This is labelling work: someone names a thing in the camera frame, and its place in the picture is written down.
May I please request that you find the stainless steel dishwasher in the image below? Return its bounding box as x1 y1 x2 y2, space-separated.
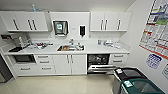
86 53 118 75

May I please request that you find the stainless steel sink basin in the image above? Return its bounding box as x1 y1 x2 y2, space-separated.
56 44 86 53

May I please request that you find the chrome sink faucet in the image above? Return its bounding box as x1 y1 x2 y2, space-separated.
68 38 76 47

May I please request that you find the blue dish soap bottle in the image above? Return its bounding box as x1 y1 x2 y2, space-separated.
96 38 102 46

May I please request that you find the orange food container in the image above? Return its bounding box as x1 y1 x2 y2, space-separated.
61 46 69 51

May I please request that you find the white two-door base cabinet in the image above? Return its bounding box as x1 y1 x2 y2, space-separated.
52 53 89 76

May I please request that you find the stack of white plates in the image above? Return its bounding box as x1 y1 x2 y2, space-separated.
102 39 115 47

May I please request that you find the grey paper towel dispenser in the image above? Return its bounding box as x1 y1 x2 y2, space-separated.
52 19 70 38

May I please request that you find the white drawer unit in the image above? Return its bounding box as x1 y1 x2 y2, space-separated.
13 53 56 77
108 53 130 68

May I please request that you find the built-in black microwave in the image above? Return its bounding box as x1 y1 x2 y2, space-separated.
12 54 36 65

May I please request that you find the teal plastic bottle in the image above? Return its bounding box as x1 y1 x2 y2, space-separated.
31 3 37 13

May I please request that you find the black countertop tray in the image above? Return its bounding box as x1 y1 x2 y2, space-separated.
8 46 24 53

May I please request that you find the green lidded waste bin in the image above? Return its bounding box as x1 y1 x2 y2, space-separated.
120 77 166 94

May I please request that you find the stainless steel refrigerator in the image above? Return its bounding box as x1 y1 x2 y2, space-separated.
0 52 15 84

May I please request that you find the black wall soap dispenser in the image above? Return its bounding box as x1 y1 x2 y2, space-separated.
78 24 87 38

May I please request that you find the white wall cabinet three-door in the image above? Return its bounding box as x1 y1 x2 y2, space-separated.
89 10 133 33

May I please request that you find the wire dish drying rack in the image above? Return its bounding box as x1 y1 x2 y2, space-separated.
29 40 55 50

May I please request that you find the white wall cabinet two-door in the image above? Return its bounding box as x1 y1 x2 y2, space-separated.
0 10 53 34

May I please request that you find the large colourful wall poster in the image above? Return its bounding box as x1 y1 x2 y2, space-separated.
138 0 168 61

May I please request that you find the small white wall notice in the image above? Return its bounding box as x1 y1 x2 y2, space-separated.
161 63 168 81

